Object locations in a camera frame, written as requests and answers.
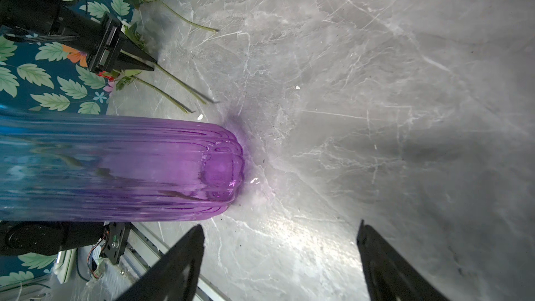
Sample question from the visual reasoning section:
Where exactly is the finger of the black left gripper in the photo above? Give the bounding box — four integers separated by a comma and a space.
121, 38, 157, 65
116, 56, 154, 71

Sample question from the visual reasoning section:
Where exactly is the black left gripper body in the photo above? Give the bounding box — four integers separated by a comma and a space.
89, 13, 125, 73

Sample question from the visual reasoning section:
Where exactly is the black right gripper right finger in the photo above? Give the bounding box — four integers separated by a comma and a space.
356, 221, 448, 301

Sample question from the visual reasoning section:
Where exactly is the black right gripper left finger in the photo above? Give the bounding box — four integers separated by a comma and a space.
117, 224, 205, 301

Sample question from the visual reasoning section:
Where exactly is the purple ribbed glass vase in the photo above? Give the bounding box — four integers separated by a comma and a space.
1, 108, 244, 222

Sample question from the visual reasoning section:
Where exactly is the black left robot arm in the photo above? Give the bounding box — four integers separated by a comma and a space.
1, 0, 157, 74

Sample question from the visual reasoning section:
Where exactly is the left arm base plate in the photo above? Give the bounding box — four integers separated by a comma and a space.
101, 222, 132, 265

